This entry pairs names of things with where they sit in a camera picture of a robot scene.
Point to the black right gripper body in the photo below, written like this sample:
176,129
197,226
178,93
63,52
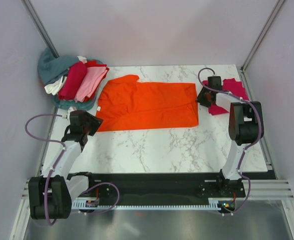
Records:
202,97

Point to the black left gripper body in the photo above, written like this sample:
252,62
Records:
92,124

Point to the magenta t shirt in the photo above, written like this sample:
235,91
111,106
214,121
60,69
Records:
234,92

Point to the orange t shirt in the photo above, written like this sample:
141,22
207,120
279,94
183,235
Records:
126,104

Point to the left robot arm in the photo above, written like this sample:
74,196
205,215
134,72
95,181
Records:
51,194

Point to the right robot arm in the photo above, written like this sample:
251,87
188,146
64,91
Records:
245,126

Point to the teal laundry basket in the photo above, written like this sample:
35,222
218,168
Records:
66,104

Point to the pink t shirt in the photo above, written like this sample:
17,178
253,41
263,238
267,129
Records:
90,82

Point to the crimson t shirt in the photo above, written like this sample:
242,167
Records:
73,82

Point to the grey-teal t shirt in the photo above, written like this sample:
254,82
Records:
51,68

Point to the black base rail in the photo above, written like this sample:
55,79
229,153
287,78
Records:
166,188

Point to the left aluminium frame post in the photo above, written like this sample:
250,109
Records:
39,25

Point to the aluminium frame post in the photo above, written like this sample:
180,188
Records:
264,31
39,25

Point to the white slotted cable duct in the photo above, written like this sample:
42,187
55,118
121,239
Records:
86,204

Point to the right aluminium frame post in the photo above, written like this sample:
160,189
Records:
264,31

